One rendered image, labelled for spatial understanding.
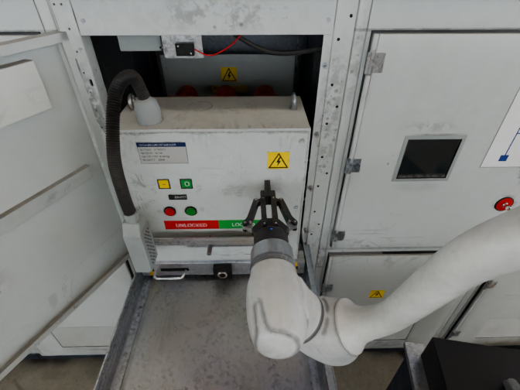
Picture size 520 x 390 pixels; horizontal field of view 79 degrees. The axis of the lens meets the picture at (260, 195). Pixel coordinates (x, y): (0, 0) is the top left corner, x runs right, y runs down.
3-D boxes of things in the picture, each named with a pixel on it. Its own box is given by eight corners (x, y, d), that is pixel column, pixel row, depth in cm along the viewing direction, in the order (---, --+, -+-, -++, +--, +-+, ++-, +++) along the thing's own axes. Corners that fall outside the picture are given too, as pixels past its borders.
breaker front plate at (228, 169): (295, 264, 105) (309, 132, 76) (148, 266, 104) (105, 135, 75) (295, 261, 106) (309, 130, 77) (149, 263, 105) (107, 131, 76)
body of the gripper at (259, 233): (251, 262, 69) (251, 232, 77) (290, 261, 69) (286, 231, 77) (251, 238, 65) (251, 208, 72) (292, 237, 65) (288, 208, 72)
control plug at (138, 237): (152, 272, 91) (138, 228, 80) (135, 273, 90) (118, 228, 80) (159, 252, 97) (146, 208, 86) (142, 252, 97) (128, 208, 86)
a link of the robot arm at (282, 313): (234, 271, 62) (277, 300, 68) (230, 351, 50) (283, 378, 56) (277, 246, 58) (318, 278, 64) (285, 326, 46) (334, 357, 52)
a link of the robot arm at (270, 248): (294, 285, 65) (292, 263, 70) (297, 256, 60) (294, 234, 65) (250, 286, 65) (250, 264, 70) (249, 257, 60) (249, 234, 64)
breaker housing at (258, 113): (297, 261, 106) (312, 128, 76) (147, 264, 105) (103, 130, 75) (285, 176, 146) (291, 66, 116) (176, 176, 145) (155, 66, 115)
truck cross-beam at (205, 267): (303, 273, 107) (305, 261, 104) (142, 275, 107) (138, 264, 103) (302, 261, 111) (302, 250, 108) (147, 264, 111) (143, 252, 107)
